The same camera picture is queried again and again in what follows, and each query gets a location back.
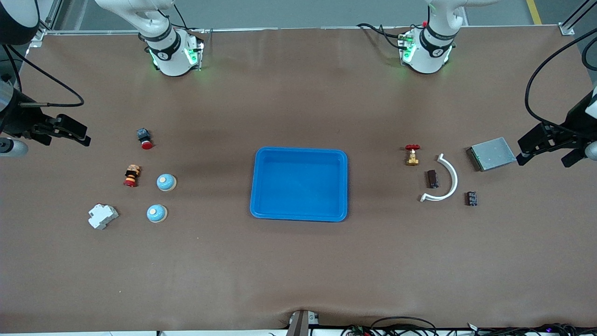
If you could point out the red push button black base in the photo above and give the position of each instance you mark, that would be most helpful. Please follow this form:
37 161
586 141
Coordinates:
143 136

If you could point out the aluminium frame strut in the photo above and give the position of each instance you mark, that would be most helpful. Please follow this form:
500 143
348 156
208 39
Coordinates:
52 16
566 29

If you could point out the small black connector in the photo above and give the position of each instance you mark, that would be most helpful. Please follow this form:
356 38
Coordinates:
472 199

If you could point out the red led electronics module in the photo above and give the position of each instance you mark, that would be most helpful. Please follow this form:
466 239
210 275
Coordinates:
359 331

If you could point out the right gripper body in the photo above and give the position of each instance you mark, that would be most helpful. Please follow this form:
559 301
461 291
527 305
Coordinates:
18 120

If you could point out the white circuit breaker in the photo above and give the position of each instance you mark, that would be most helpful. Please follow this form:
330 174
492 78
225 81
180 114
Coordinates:
102 216

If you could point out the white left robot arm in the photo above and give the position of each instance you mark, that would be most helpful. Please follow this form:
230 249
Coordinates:
426 51

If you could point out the blue bell with cream knob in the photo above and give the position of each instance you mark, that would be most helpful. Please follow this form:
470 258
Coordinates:
156 213
165 183

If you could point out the blue plastic tray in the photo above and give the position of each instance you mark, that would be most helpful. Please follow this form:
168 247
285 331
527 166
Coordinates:
298 186

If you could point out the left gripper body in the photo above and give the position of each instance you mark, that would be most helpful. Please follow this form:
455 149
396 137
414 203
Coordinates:
574 122

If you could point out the grey metal box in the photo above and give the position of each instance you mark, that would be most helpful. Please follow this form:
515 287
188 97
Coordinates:
494 154

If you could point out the white curved plastic clamp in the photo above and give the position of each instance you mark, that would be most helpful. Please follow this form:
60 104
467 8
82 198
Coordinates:
454 179

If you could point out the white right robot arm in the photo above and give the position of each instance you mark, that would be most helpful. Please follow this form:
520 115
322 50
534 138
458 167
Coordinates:
172 51

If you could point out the metal table edge bracket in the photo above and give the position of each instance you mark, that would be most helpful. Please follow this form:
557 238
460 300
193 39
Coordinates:
301 324

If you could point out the dark brown capacitor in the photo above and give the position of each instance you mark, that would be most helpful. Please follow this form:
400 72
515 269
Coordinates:
433 179

